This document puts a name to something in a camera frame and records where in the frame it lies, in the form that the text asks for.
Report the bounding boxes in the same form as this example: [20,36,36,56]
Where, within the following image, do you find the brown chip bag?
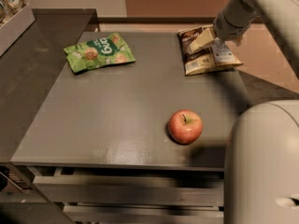
[178,25,242,76]

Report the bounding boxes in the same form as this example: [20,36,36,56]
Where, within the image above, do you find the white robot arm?
[213,0,299,224]

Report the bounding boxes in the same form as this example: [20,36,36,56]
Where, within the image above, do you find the red apple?
[167,109,203,145]

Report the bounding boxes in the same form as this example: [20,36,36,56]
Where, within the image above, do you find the green snack bag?
[64,33,135,74]

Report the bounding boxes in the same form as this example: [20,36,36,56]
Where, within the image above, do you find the grey snack box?
[0,4,36,57]

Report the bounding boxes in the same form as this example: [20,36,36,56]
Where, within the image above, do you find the snack packs in box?
[0,0,24,24]

